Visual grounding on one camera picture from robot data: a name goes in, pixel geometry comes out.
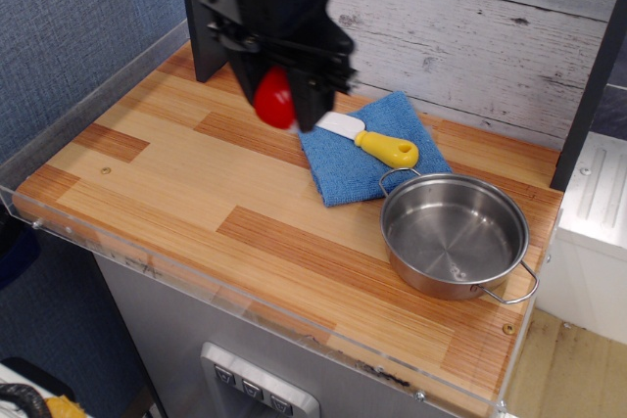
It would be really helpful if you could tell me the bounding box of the toy knife yellow handle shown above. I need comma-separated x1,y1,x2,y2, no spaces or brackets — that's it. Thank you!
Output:
288,111,421,169

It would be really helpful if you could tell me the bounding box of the blue folded cloth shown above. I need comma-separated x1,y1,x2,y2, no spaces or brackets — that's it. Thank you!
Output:
299,91,452,208

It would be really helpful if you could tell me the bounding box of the red toy sushi piece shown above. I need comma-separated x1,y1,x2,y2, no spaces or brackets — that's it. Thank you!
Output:
253,66,297,130

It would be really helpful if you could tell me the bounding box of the silver dispenser button panel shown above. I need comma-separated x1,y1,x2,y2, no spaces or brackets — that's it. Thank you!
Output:
200,342,321,417

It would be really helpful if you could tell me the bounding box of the dark grey post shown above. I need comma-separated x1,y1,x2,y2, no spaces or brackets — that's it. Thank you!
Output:
184,0,227,83
550,0,626,192

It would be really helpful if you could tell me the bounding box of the grey toy fridge cabinet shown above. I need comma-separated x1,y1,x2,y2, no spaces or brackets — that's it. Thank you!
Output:
97,255,502,417

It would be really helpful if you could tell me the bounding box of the small stainless steel pot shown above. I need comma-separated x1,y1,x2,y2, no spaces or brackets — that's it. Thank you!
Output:
378,170,540,304

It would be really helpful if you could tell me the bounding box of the dark grey right post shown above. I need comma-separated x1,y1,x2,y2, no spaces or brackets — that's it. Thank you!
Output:
550,0,626,192

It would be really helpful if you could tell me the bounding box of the black and yellow bag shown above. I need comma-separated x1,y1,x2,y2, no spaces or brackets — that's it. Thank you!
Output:
1,357,89,417

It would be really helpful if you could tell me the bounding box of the dark grey left post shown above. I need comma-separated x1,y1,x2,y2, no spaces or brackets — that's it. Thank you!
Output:
184,0,227,83

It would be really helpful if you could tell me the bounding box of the white ribbed appliance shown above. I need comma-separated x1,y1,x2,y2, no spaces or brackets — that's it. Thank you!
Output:
536,132,626,344

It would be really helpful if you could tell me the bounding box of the clear acrylic table guard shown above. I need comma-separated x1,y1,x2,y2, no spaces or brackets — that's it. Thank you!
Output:
0,19,564,418

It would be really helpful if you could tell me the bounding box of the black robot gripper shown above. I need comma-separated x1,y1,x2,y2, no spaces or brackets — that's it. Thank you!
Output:
200,0,356,132

